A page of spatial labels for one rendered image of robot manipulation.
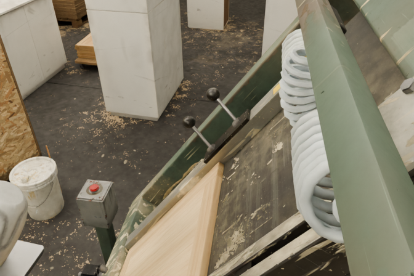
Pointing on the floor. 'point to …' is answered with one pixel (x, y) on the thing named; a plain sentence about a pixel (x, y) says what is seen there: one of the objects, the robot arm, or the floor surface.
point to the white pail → (39, 186)
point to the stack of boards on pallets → (69, 2)
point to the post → (106, 241)
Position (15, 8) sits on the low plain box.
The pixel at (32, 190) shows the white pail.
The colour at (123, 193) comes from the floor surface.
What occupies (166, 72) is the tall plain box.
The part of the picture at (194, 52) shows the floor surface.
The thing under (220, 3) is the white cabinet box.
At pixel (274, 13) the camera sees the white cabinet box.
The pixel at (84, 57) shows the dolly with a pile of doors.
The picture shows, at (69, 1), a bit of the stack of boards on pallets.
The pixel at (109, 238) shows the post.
